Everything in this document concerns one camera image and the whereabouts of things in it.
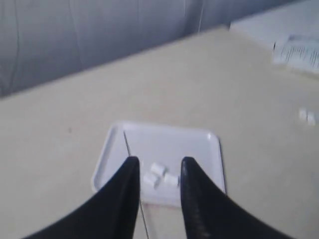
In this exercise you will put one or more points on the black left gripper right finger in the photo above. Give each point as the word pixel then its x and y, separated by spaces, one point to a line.
pixel 209 213

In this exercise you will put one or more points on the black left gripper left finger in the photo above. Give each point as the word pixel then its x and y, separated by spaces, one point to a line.
pixel 110 214

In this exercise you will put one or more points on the white marshmallow piece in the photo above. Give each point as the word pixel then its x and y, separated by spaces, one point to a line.
pixel 158 169
pixel 151 180

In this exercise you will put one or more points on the white marshmallow piece lowest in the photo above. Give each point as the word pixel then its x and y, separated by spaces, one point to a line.
pixel 171 179

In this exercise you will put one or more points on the thin metal skewer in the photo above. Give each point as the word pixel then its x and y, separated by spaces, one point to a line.
pixel 140 200

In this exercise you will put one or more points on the small white bits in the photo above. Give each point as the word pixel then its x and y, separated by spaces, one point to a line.
pixel 307 116

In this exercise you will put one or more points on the white rectangular plastic tray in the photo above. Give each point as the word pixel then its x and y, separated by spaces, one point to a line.
pixel 163 144

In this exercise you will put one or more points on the grey wrinkled backdrop curtain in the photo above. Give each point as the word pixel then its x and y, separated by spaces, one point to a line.
pixel 45 40

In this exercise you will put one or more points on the printed paper sheet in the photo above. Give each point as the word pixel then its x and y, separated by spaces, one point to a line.
pixel 300 52

